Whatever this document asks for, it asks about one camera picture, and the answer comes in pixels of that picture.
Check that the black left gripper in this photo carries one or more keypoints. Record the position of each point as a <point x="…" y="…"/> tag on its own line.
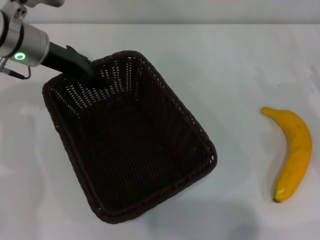
<point x="67" y="61"/>

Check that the black woven basket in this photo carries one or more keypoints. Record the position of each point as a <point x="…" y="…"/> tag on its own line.
<point x="130" y="150"/>

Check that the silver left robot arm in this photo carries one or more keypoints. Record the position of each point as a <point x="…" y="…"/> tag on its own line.
<point x="27" y="42"/>

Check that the yellow banana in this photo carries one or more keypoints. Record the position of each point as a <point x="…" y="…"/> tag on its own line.
<point x="296" y="150"/>

